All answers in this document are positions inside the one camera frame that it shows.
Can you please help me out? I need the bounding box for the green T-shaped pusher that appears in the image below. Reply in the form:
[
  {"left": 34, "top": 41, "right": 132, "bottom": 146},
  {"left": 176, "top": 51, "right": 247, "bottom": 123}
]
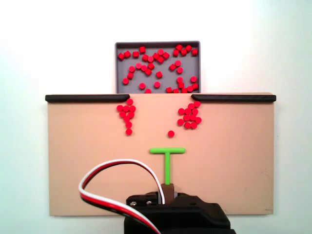
[{"left": 149, "top": 147, "right": 186, "bottom": 185}]

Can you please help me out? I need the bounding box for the beige flat board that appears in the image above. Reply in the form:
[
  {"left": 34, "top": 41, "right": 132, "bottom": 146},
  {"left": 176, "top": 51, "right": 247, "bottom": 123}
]
[{"left": 47, "top": 92, "right": 277, "bottom": 217}]

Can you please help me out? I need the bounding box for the grey rectangular tray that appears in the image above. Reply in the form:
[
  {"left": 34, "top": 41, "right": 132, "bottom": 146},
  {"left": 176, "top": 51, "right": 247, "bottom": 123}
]
[{"left": 114, "top": 40, "right": 201, "bottom": 95}]

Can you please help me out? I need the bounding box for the red white black servo cable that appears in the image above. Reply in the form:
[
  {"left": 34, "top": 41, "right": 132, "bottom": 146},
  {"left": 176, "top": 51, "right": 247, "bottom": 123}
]
[{"left": 78, "top": 158, "right": 166, "bottom": 234}]

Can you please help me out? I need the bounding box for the black rail bar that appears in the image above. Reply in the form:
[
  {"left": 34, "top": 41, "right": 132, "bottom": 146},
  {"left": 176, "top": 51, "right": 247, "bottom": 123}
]
[
  {"left": 191, "top": 94, "right": 277, "bottom": 102},
  {"left": 45, "top": 94, "right": 131, "bottom": 103}
]

